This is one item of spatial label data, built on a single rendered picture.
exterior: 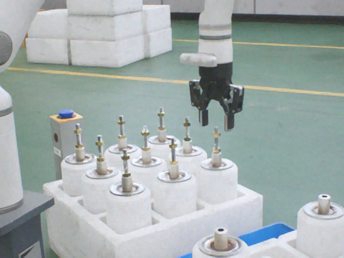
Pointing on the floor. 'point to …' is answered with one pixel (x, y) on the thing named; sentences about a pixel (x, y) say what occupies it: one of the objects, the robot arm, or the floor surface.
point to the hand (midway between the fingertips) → (216, 122)
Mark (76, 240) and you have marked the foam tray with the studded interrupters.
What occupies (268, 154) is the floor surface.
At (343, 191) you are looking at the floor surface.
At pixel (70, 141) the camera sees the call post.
